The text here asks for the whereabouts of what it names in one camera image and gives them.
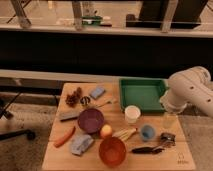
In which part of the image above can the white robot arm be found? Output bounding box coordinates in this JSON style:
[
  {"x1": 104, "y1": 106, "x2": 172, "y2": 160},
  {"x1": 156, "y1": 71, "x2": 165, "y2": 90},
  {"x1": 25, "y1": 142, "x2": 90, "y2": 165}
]
[{"x1": 159, "y1": 66, "x2": 213, "y2": 129}]

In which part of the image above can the small blue cup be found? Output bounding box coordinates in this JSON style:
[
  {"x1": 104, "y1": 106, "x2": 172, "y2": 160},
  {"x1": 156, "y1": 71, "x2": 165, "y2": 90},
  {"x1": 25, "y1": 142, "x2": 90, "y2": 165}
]
[{"x1": 139, "y1": 125, "x2": 155, "y2": 141}]

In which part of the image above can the white paper cup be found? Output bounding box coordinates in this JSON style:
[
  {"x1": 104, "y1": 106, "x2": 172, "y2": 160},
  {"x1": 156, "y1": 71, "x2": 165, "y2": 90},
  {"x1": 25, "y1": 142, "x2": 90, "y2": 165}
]
[{"x1": 124, "y1": 105, "x2": 141, "y2": 124}]

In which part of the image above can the metal clip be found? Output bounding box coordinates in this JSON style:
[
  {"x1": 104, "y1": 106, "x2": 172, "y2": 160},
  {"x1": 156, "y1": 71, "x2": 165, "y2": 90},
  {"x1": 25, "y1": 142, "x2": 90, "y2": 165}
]
[{"x1": 160, "y1": 132, "x2": 175, "y2": 148}]

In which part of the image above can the green plastic tray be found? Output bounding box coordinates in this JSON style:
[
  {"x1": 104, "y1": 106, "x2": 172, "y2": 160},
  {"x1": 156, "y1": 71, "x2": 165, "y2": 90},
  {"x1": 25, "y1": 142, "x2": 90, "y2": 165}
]
[{"x1": 119, "y1": 79, "x2": 167, "y2": 113}]

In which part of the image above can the orange bowl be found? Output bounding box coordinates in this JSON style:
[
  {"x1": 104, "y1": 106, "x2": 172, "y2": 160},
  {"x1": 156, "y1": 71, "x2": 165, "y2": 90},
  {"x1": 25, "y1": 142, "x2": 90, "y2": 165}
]
[{"x1": 99, "y1": 137, "x2": 126, "y2": 167}]

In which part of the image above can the yellow red apple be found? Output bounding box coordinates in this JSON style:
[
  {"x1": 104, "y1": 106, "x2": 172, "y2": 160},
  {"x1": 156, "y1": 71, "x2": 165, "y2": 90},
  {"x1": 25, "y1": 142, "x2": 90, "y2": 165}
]
[{"x1": 100, "y1": 125, "x2": 112, "y2": 138}]

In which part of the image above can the wooden spoon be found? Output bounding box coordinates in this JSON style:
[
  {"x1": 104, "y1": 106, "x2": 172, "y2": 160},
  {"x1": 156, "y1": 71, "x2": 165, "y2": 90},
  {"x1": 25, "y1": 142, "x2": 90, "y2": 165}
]
[{"x1": 94, "y1": 98, "x2": 117, "y2": 108}]

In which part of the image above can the blue sponge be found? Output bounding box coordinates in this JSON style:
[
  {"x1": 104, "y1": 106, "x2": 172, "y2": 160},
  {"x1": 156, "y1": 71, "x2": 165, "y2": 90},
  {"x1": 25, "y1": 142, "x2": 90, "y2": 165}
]
[{"x1": 90, "y1": 87, "x2": 105, "y2": 100}]

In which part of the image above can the purple bowl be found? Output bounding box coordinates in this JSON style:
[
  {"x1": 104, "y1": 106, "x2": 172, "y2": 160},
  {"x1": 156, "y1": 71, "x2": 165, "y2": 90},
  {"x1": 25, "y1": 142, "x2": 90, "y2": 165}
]
[{"x1": 78, "y1": 108, "x2": 104, "y2": 134}]

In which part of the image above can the black white round object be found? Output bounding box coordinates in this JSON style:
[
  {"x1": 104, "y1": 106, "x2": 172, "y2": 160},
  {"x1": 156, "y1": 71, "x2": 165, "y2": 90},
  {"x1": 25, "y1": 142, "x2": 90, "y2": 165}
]
[{"x1": 80, "y1": 96, "x2": 90, "y2": 106}]

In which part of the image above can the blue crumpled cloth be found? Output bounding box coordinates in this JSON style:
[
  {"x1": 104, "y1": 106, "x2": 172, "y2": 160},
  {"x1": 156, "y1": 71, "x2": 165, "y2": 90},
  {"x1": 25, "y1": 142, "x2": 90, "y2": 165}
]
[{"x1": 70, "y1": 134, "x2": 94, "y2": 156}]

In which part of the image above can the brown grape bunch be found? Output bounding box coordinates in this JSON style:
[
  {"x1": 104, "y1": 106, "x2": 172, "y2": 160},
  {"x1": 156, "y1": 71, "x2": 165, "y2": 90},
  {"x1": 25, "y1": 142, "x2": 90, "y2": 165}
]
[{"x1": 65, "y1": 87, "x2": 82, "y2": 107}]

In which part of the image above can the green background box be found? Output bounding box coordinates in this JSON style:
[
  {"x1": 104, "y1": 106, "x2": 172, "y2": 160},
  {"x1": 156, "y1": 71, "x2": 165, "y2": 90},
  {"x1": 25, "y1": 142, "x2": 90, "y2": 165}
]
[{"x1": 82, "y1": 16, "x2": 102, "y2": 26}]

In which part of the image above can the office chair base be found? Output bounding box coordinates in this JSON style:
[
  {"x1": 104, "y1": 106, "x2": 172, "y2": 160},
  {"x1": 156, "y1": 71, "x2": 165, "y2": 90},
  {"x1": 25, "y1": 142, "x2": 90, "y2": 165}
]
[{"x1": 0, "y1": 91, "x2": 37, "y2": 142}]

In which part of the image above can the black handled tool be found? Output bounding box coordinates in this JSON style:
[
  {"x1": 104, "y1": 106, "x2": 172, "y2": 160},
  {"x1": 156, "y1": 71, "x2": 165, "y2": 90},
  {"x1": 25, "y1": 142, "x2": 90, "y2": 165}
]
[{"x1": 131, "y1": 147, "x2": 165, "y2": 154}]

